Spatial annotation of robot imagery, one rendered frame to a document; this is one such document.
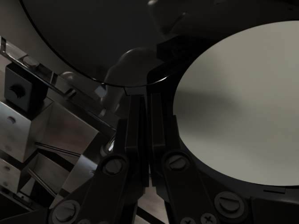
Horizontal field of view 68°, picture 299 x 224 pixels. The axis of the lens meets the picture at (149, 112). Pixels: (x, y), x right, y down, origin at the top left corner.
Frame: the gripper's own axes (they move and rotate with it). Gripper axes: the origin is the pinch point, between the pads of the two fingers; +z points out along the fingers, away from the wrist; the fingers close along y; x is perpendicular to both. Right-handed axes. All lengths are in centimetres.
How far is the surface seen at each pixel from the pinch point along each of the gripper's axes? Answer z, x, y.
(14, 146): 6.8, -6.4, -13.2
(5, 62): 17.9, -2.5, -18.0
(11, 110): 5.9, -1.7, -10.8
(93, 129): 6.9, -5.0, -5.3
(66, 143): 8.3, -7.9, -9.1
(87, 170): 4.1, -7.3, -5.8
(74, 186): 5.0, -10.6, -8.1
